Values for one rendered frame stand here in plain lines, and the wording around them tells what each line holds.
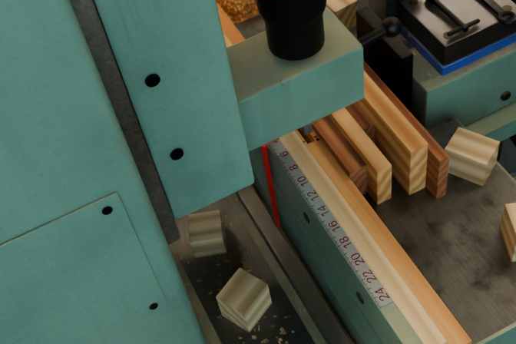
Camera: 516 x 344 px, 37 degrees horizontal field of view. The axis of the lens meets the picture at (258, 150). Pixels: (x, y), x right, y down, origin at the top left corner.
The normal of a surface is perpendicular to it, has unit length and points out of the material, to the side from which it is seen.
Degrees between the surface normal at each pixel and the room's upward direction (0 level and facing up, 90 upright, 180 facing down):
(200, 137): 90
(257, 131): 90
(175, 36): 90
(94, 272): 90
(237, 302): 0
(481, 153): 0
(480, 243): 0
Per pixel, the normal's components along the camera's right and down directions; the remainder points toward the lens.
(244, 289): -0.12, -0.63
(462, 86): 0.44, 0.66
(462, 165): -0.54, 0.69
